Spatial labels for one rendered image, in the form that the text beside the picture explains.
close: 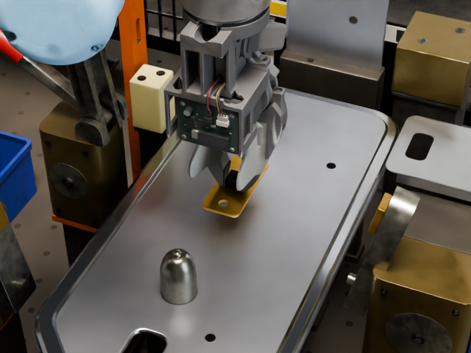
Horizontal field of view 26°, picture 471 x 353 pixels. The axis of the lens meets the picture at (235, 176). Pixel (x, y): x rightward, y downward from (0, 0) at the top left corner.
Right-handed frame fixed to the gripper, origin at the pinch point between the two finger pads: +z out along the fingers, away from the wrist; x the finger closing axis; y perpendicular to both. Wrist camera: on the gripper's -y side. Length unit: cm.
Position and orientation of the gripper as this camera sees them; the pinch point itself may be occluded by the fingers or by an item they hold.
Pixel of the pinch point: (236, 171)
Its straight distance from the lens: 97.2
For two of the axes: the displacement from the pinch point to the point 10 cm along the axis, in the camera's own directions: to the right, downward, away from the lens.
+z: 0.0, 7.4, 6.7
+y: -3.9, 6.2, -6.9
